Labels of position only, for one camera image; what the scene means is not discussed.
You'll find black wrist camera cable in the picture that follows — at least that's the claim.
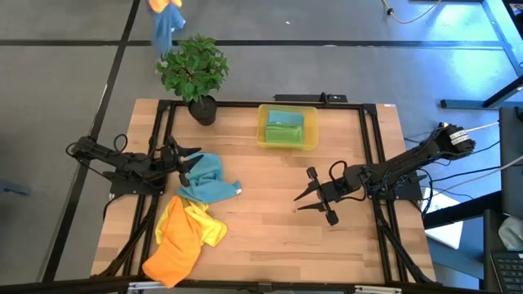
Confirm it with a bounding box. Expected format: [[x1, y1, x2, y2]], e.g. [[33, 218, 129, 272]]
[[328, 160, 368, 203], [113, 133, 129, 154]]

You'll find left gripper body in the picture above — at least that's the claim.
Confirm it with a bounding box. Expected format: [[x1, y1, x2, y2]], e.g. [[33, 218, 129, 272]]
[[160, 136, 190, 188]]

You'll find pale yellow power cable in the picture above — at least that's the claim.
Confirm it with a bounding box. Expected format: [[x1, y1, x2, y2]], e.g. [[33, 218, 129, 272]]
[[469, 121, 500, 132]]

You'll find black bar device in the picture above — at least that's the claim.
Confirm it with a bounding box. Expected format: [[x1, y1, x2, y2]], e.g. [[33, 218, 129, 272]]
[[274, 92, 348, 104]]

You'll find grey crumpled bag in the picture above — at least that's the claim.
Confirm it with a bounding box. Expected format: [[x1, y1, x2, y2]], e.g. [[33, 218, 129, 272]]
[[498, 216, 523, 252]]

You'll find white paper sheet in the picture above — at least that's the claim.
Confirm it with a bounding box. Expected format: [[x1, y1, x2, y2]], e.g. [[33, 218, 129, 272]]
[[424, 191, 465, 250]]

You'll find dark grey monitor back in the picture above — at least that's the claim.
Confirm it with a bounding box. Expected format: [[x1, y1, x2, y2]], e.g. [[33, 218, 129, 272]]
[[498, 106, 523, 217]]

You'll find green plant in black pot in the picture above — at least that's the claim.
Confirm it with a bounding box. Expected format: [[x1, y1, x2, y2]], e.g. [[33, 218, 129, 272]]
[[154, 33, 230, 127]]

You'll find black laptop keyboard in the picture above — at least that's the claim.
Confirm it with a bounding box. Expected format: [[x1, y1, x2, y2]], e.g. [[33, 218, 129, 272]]
[[489, 251, 523, 293]]

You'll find black floor cable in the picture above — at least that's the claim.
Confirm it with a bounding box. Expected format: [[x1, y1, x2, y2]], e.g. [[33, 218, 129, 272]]
[[469, 140, 502, 163]]

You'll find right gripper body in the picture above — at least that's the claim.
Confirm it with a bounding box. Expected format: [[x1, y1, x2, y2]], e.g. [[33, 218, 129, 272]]
[[306, 166, 363, 226]]

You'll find black aluminium table frame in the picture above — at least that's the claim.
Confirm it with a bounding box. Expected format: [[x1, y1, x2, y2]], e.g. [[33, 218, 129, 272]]
[[97, 99, 436, 287]]

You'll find blue microfiber towel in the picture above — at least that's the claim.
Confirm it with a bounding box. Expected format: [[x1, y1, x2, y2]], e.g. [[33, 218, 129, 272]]
[[267, 109, 306, 128], [176, 152, 242, 204]]

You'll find black rig crossbeam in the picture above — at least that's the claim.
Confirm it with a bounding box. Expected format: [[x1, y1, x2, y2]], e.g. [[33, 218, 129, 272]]
[[0, 275, 491, 294]]

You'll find black desk frame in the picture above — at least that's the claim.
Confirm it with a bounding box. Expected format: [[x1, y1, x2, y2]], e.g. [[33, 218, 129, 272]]
[[440, 0, 523, 109]]

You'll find green microfiber towel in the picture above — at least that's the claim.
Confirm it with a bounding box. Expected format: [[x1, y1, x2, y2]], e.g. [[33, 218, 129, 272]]
[[265, 124, 305, 145]]

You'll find yellow translucent plastic bin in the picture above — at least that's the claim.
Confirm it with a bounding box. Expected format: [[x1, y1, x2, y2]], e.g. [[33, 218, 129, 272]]
[[256, 104, 319, 151]]

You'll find grey floor cable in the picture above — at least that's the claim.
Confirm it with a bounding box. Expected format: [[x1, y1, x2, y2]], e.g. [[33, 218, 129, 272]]
[[467, 154, 523, 183]]

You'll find yellow floor cable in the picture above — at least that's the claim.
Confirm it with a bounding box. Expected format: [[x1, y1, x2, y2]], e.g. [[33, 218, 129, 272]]
[[381, 0, 443, 25]]

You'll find silver metal bracket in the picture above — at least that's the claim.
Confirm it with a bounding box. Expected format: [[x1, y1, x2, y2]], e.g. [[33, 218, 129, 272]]
[[354, 284, 404, 294], [127, 280, 176, 292]]

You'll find person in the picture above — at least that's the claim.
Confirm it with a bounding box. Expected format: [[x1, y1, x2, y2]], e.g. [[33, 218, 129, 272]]
[[147, 0, 187, 58]]

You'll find orange microfiber towel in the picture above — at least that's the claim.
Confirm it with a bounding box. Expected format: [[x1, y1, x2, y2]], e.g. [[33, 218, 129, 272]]
[[141, 194, 204, 289]]

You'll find yellow microfiber towel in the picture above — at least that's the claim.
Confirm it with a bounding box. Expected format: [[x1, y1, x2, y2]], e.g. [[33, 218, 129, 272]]
[[154, 199, 228, 248]]

